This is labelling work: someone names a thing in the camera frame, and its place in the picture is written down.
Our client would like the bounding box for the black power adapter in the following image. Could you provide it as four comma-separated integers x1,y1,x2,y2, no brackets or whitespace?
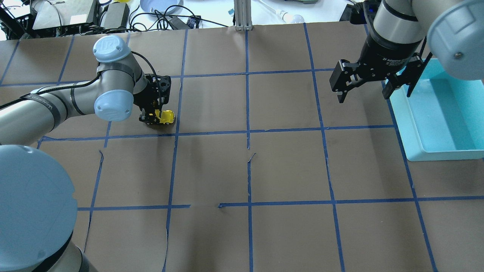
100,2,129,29

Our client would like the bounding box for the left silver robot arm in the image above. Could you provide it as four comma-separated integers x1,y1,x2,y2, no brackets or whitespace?
1,34,172,272

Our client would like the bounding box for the yellow beetle toy car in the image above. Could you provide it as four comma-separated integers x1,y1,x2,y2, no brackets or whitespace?
155,110,176,125

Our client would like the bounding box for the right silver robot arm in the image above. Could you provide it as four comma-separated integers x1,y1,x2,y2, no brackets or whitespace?
329,0,484,103

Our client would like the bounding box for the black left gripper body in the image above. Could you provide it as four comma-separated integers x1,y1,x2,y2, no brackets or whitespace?
133,84,161,114

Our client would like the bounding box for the black laptop computer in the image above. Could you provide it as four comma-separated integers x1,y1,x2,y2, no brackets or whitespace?
32,0,100,31

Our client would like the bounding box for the blue plate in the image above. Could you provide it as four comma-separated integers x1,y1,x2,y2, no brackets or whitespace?
139,0,183,14

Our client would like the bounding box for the aluminium frame post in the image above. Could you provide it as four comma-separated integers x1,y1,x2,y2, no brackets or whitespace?
234,0,253,31

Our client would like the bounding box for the white light bulb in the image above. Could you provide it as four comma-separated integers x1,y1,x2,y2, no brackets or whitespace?
275,10,305,24

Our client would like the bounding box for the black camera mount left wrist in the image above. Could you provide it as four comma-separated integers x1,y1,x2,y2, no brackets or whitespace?
145,74,172,106

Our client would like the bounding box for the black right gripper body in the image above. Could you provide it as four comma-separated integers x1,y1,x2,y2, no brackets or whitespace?
329,36,430,95

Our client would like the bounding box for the light blue plastic bin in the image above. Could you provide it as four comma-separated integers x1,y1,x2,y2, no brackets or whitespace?
390,59,484,161

